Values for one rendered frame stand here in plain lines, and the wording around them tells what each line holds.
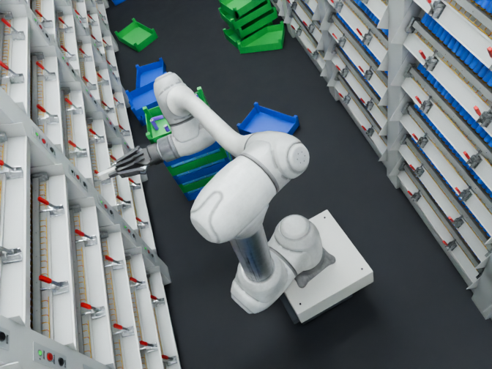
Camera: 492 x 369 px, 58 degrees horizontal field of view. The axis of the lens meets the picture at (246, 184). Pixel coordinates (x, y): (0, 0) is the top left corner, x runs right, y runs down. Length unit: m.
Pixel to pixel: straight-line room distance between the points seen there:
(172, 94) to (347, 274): 0.92
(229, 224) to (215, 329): 1.16
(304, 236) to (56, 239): 0.79
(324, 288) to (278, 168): 0.81
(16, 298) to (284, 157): 0.67
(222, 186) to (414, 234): 1.33
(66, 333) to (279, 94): 2.01
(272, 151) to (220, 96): 1.93
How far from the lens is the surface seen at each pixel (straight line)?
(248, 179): 1.00
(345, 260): 1.78
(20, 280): 1.14
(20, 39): 1.89
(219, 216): 0.99
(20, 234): 1.22
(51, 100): 1.88
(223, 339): 2.09
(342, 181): 2.34
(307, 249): 1.57
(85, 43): 2.90
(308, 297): 1.74
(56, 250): 1.39
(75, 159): 1.87
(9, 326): 1.04
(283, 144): 1.03
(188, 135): 1.54
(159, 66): 3.38
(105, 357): 1.41
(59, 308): 1.29
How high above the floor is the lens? 1.92
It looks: 52 degrees down
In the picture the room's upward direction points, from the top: 24 degrees counter-clockwise
